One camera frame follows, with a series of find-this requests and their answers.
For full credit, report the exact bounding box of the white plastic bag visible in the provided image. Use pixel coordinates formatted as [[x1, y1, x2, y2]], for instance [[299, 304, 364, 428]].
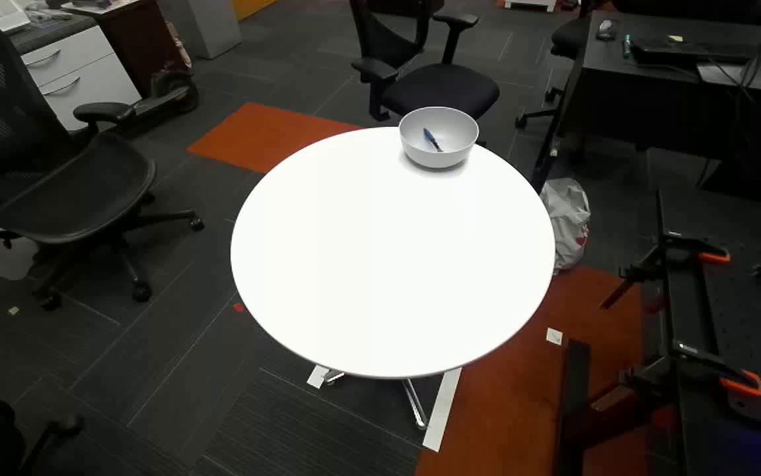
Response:
[[539, 174, 594, 276]]

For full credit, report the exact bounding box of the black mesh office chair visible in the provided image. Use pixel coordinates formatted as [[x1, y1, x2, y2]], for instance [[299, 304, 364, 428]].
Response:
[[0, 11, 205, 313]]

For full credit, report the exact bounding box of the white metal table base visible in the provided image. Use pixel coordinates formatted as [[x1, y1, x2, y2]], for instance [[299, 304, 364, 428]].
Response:
[[304, 362, 465, 458]]

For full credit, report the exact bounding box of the black office desk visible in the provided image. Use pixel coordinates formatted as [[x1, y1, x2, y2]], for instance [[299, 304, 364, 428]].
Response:
[[533, 0, 761, 194]]

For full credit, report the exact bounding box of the black chair with wheeled base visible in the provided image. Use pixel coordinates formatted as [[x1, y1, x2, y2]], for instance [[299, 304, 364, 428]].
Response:
[[512, 13, 594, 134]]

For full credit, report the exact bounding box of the grey round bowl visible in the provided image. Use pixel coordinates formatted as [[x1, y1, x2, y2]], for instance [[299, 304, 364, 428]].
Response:
[[395, 104, 480, 171]]

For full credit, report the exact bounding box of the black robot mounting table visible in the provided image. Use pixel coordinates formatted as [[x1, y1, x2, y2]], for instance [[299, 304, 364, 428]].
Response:
[[554, 188, 761, 476]]

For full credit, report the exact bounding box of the white drawer cabinet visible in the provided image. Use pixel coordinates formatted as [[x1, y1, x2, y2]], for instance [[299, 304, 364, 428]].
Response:
[[8, 22, 144, 134]]

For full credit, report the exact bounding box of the grey upright panel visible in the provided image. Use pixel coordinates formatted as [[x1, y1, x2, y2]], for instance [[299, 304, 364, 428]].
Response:
[[156, 0, 246, 64]]

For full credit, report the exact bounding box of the blue click pen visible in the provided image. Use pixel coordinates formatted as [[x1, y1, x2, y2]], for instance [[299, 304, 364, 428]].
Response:
[[419, 125, 446, 157]]

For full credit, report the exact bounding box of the black padded office chair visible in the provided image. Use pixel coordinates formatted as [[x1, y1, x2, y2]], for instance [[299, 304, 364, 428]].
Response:
[[345, 0, 502, 126]]

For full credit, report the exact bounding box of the black keyboard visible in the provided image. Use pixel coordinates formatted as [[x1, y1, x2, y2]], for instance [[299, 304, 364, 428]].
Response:
[[628, 35, 761, 68]]

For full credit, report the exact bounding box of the black clamp with orange handle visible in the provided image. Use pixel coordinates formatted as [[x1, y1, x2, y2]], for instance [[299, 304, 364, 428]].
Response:
[[599, 229, 734, 313], [616, 342, 761, 404]]

